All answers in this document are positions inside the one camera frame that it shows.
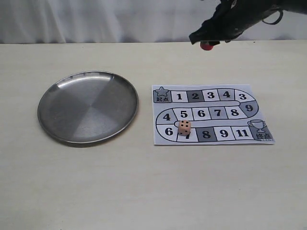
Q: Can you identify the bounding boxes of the wooden die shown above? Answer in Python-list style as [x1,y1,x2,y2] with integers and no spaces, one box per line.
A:
[178,120,191,136]

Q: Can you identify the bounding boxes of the paper game board sheet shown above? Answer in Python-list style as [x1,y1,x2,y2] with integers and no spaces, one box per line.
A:
[152,84,275,145]

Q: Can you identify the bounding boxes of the round stainless steel plate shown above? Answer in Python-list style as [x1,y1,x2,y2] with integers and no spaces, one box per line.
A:
[37,70,139,145]

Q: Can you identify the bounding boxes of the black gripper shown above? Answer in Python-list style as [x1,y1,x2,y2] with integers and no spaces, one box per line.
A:
[189,0,266,46]

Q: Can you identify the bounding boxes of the white backdrop curtain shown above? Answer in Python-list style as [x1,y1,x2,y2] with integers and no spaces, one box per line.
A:
[0,0,307,44]

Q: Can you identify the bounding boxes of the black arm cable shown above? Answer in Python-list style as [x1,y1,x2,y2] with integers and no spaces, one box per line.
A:
[261,9,283,25]

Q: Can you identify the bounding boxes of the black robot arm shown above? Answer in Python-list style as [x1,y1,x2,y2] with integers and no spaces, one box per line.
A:
[189,0,307,50]

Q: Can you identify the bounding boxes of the red cylinder game piece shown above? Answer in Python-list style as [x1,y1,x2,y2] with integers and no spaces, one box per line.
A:
[200,42,214,51]

